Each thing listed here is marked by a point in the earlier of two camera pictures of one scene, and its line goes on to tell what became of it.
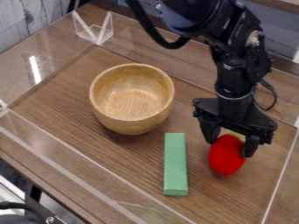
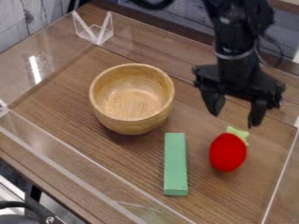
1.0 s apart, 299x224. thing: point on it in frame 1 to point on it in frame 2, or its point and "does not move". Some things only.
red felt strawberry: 226,153 does not move
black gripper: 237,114 to 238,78
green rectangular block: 175,184 does not move
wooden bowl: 132,96 does not move
